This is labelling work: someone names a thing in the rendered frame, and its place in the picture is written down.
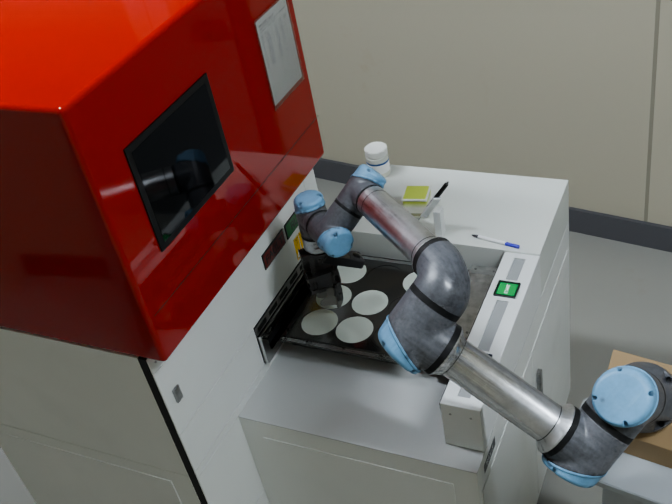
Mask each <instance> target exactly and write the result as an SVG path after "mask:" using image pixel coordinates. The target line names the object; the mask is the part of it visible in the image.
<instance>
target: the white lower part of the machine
mask: <svg viewBox="0 0 672 504"><path fill-rule="evenodd" d="M0 447H1V448H2V450H3V451H4V453H5V455H6V456H7V458H8V459H9V461H10V462H11V464H12V466H13V467H14V469H15V470H16V472H17V474H18V475H19V477H20V478H21V480H22V482H23V483H24V485H25V486H26V488H27V489H28V491H29V493H30V494H31V496H32V497H33V499H34V501H35V502H36V504H270V503H269V500H268V498H267V495H266V492H265V489H264V486H263V484H262V481H261V478H260V475H259V473H258V470H257V467H256V464H255V461H254V459H253V456H252V453H251V450H250V447H249V445H248V442H247V439H246V436H245V434H244V431H243V428H242V425H241V422H240V420H239V417H237V418H236V420H235V421H234V423H233V424H232V426H231V428H230V429H229V431H228V432H227V434H226V435H225V437H224V438H223V440H222V442H221V443H220V445H219V446H218V448H217V449H216V451H215V453H214V454H213V456H212V457H211V459H210V460H209V462H208V463H207V465H206V467H205V468H204V470H203V471H202V473H201V474H200V476H199V478H197V479H196V478H192V477H189V476H186V475H183V474H179V473H176V472H172V471H169V470H165V469H161V468H158V467H154V466H151V465H147V464H144V463H140V462H136V461H133V460H129V459H126V458H122V457H119V456H115V455H111V454H108V453H104V452H101V451H97V450H93V449H90V448H86V447H83V446H79V445H76V444H72V443H68V442H65V441H61V440H58V439H54V438H51V437H47V436H43V435H40V434H36V433H33V432H29V431H26V430H22V429H18V428H15V427H11V426H8V425H4V424H0Z"/></svg>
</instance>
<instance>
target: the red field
mask: <svg viewBox="0 0 672 504"><path fill-rule="evenodd" d="M284 244H285V240H284V236H283V232H282V231H281V233H280V234H279V235H278V237H277V238H276V239H275V241H274V242H273V244H272V245H271V246H270V248H269V249H268V250H267V252H266V253H265V254H264V256H263V258H264V261H265V265H266V268H267V267H268V266H269V264H270V263H271V262H272V260H273V259H274V257H275V256H276V255H277V253H278V252H279V250H280V249H281V248H282V246H283V245H284Z"/></svg>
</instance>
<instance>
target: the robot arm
mask: <svg viewBox="0 0 672 504"><path fill-rule="evenodd" d="M385 184H386V179H385V177H383V176H382V175H381V174H380V173H378V172H377V171H376V170H374V169H373V168H371V167H370V166H368V165H366V164H361V165H360V166H359V167H358V168H357V170H356V171H355V172H354V173H353V174H352V175H351V176H350V179H349V180H348V182H347V183H346V185H345V186H344V188H343V189H342V190H341V192H340V193H339V195H338V196H337V197H336V199H335V200H334V202H333V203H332V204H331V206H330V207H329V209H327V208H326V206H325V203H326V202H325V200H324V198H323V195H322V193H321V192H319V191H317V190H306V191H304V192H301V193H299V194H298V195H297V196H296V197H295V198H294V201H293V204H294V209H295V211H294V213H295V214H296V218H297V222H298V226H299V230H300V234H301V238H302V242H303V246H304V248H303V249H300V250H299V254H300V258H301V262H302V264H301V265H302V269H303V275H304V277H305V280H306V282H307V286H308V288H309V290H311V293H312V295H314V294H317V297H318V298H324V299H322V300H321V302H320V304H321V305H322V306H330V305H337V308H338V309H340V308H341V305H342V303H343V291H342V287H341V278H340V274H339V271H338V268H337V266H345V267H352V268H359V269H362V268H363V266H364V264H365V260H364V259H363V257H362V255H361V253H360V252H356V251H350V250H351V248H352V246H353V242H354V239H353V236H352V233H351V232H352V230H353V229H354V228H355V226H356V225H357V223H358V222H359V221H360V219H361V218H362V216H364V217H365V218H366V219H367V220H368V221H369V222H370V223H371V224H372V225H373V226H374V227H375V228H376V229H377V230H378V231H379V232H380V233H381V234H382V235H383V236H384V237H386V238H387V239H388V240H389V241H390V242H391V243H392V244H393V245H394V246H395V247H396V248H397V249H398V250H399V251H400V252H401V253H402V254H403V255H404V256H405V257H406V258H407V259H408V260H409V261H410V262H411V263H412V269H413V271H414V273H415V274H416V275H417V277H416V279H415V280H414V282H413V283H412V284H411V286H410V287H409V288H408V290H407V291H406V292H405V294H404V295H403V297H402V298H401V299H400V301H399V302H398V303H397V305H396V306H395V307H394V309H393V310H392V311H391V313H390V314H389V315H387V317H386V320H385V321H384V323H383V324H382V326H381V327H380V329H379V331H378V339H379V341H380V343H381V345H382V347H383V348H384V349H385V351H386V352H387V353H388V354H389V355H390V356H391V357H392V359H393V360H394V361H396V362H397V363H398V364H399V365H400V366H401V367H402V368H404V369H405V370H406V371H408V372H410V373H412V374H418V373H420V372H421V370H423V371H425V372H426V373H427V374H429V375H433V374H442V375H443V376H445V377H446V378H448V379H449V380H451V381H452V382H454V383H455V384H456V385H458V386H459V387H461V388H462V389H464V390H465V391H466V392H468V393H469V394H471V395H472V396H474V397H475V398H476V399H478V400H479V401H481V402H482V403H484V404H485V405H487V406H488V407H489V408H491V409H492V410H494V411H495V412H497V413H498V414H499V415H501V416H502V417H504V418H505V419H507V420H508V421H509V422H511V423H512V424H514V425H515V426H517V427H518V428H520V429H521V430H522V431H524V432H525V433H527V434H528V435H530V436H531V437H533V438H534V439H535V440H536V443H537V449H538V451H540V452H541V453H542V461H543V463H544V464H545V465H546V466H547V468H549V469H550V470H551V471H553V472H554V473H555V474H556V475H557V476H559V477H560V478H562V479H563V480H565V481H567V482H569V483H571V484H573V485H575V486H578V487H582V488H591V487H593V486H595V485H596V484H597V483H598V481H599V480H600V479H601V478H602V477H604V476H606V474H607V473H608V470H609V469H610V468H611V467H612V465H613V464H614V463H615V462H616V461H617V459H618V458H619V457H620V456H621V454H622V453H623V452H624V451H625V450H626V448H627V447H628V446H629V445H630V443H631V442H632V441H633V440H634V439H635V437H636V436H637V435H638V434H639V433H652V432H657V431H660V430H662V429H664V428H666V427H667V426H669V425H670V424H671V423H672V375H671V374H670V373H669V372H668V371H667V370H666V369H664V368H663V367H661V366H659V365H657V364H654V363H650V362H633V363H629V364H627V365H624V366H617V367H614V368H611V369H609V370H607V371H606V372H604V373H603V374H602V375H601V376H600V377H599V378H598V379H597V381H596V382H595V384H594V387H593V390H592V394H591V395H590V396H589V397H588V399H587V400H586V401H585V402H584V404H583V405H582V406H581V408H580V409H578V408H576V407H575V406H574V405H572V404H563V405H559V404H558V403H556V402H555V401H553V400H552V399H551V398H549V397H548V396H546V395H545V394H543V393H542V392H541V391H539V390H538V389H536V388H535V387H533V386H532V385H531V384H529V383H528V382H526V381H525V380H523V379H522V378H521V377H519V376H518V375H516V374H515V373H513V372H512V371H511V370H509V369H508V368H506V367H505V366H503V365H502V364H501V363H499V362H498V361H496V360H495V359H493V358H492V357H491V356H489V355H488V354H486V353H485V352H483V351H482V350H481V349H479V348H478V347H476V346H475V345H473V344H472V343H471V342H469V341H468V340H466V339H465V337H464V332H463V328H462V327H461V326H460V325H458V324H457V323H456V322H457V321H458V320H459V318H460V317H461V316H462V314H463V313H464V311H465V310H466V308H467V305H468V303H469V299H470V290H471V289H470V277H469V272H468V269H467V266H466V263H465V261H464V259H463V256H462V255H461V253H460V252H459V250H458V249H457V248H456V247H455V246H454V245H453V244H452V243H451V242H450V241H449V240H447V239H446V238H444V237H437V236H435V235H434V234H433V233H432V232H431V231H430V230H429V229H428V228H426V227H425V226H424V225H423V224H422V223H421V222H420V221H419V220H418V219H416V218H415V217H414V216H413V215H412V214H411V213H410V212H409V211H407V210H406V209H405V208H404V207H403V206H402V205H401V204H400V203H398V202H397V201H396V200H395V199H394V198H393V197H392V196H391V195H389V194H388V193H387V192H386V191H385V190H384V189H383V188H384V185H385ZM317 286H318V287H317Z"/></svg>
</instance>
